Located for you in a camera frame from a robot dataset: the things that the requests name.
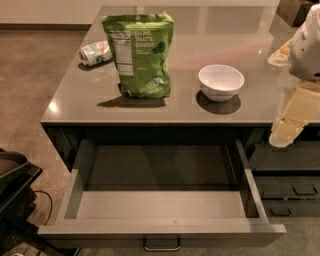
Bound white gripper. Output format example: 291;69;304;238
268;4;320;148

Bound green rice chip bag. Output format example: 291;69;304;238
101;14;174;99

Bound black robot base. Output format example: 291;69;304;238
0;150;42;242

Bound open grey top drawer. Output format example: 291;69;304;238
39;140;286;249

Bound white ceramic bowl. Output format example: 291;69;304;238
198;64;245;102

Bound grey lower right drawers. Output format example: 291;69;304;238
246;127;320;217

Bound crushed white soda can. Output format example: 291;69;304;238
79;41;112;67

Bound black drawer handle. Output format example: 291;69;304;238
143;238;181;252

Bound black cable on floor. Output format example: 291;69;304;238
33;190;54;226

